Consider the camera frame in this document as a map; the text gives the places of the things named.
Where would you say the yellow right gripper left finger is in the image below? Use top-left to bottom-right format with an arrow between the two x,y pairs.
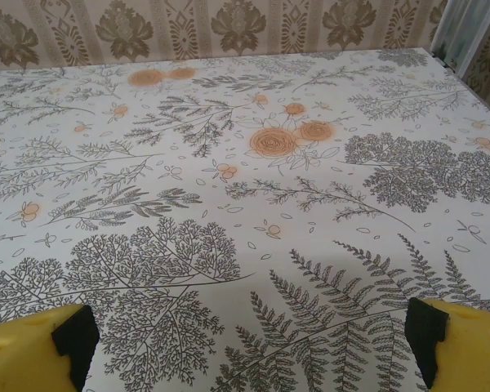
0,303 -> 100,392

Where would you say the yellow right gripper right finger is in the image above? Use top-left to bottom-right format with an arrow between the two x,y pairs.
404,296 -> 490,392

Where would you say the aluminium corner post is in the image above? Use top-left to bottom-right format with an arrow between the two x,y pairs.
430,0 -> 481,73

